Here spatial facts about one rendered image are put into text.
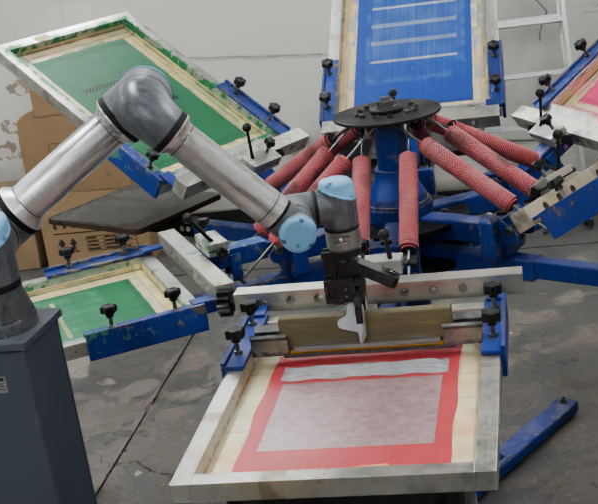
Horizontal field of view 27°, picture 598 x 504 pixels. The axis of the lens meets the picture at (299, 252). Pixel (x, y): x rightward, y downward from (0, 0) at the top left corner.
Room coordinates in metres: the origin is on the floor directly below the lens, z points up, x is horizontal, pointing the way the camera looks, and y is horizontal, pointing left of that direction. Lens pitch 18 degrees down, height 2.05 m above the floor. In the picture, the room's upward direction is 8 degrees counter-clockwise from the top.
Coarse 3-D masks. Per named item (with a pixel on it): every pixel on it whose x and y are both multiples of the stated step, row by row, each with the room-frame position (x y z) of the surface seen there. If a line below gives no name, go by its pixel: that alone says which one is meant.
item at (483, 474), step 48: (240, 384) 2.44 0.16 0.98; (480, 384) 2.24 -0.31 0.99; (480, 432) 2.04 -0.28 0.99; (192, 480) 2.02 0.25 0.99; (240, 480) 1.99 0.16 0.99; (288, 480) 1.97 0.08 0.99; (336, 480) 1.95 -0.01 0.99; (384, 480) 1.94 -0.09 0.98; (432, 480) 1.92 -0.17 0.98; (480, 480) 1.90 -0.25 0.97
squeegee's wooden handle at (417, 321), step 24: (336, 312) 2.56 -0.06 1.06; (384, 312) 2.53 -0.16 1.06; (408, 312) 2.51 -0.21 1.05; (432, 312) 2.50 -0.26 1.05; (288, 336) 2.57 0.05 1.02; (312, 336) 2.56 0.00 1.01; (336, 336) 2.55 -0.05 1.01; (384, 336) 2.52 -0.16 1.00; (408, 336) 2.51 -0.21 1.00; (432, 336) 2.50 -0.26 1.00
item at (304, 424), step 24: (288, 360) 2.58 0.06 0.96; (312, 360) 2.56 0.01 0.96; (336, 360) 2.54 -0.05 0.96; (360, 360) 2.52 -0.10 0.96; (288, 384) 2.45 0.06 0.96; (312, 384) 2.44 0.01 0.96; (336, 384) 2.42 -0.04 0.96; (360, 384) 2.40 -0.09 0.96; (264, 408) 2.35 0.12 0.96; (288, 408) 2.34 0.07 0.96; (312, 408) 2.32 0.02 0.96; (336, 408) 2.30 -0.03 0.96; (264, 432) 2.24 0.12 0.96; (288, 432) 2.23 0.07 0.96; (312, 432) 2.21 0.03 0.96; (336, 432) 2.20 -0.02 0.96; (240, 456) 2.16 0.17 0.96; (264, 456) 2.14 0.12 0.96; (288, 456) 2.13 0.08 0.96; (312, 456) 2.11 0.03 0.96; (336, 456) 2.10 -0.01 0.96
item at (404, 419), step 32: (384, 352) 2.55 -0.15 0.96; (416, 352) 2.52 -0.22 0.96; (448, 352) 2.50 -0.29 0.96; (384, 384) 2.38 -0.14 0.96; (416, 384) 2.36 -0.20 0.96; (448, 384) 2.34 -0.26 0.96; (352, 416) 2.26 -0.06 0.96; (384, 416) 2.23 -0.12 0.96; (416, 416) 2.21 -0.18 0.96; (448, 416) 2.19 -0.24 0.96; (352, 448) 2.12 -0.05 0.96; (384, 448) 2.10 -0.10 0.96; (416, 448) 2.08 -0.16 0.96; (448, 448) 2.07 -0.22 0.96
